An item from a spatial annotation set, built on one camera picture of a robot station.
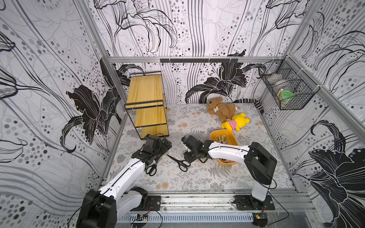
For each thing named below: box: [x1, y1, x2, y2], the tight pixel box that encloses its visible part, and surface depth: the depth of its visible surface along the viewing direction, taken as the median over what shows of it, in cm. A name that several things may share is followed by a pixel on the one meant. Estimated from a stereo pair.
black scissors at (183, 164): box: [166, 154, 191, 172], surface depth 88 cm
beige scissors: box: [214, 134, 228, 144], surface depth 97 cm
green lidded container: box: [280, 90, 295, 99], surface depth 81 cm
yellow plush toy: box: [221, 113, 251, 132], surface depth 101 cm
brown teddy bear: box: [206, 97, 238, 124], surface depth 109 cm
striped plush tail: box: [232, 98, 265, 114], surface depth 121 cm
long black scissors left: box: [145, 158, 161, 177], surface depth 86 cm
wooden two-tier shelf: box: [124, 71, 170, 140], surface depth 87 cm
